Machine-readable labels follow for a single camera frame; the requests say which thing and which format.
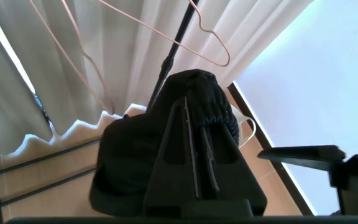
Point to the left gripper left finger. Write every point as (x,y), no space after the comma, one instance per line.
(172,186)

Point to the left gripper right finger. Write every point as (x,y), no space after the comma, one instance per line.
(235,180)

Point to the black garment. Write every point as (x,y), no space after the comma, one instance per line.
(126,161)

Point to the white laundry basket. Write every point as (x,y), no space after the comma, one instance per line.
(238,116)

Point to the black clothes rack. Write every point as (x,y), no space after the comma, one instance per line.
(166,67)

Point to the beige curtain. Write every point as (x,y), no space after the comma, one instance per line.
(120,62)

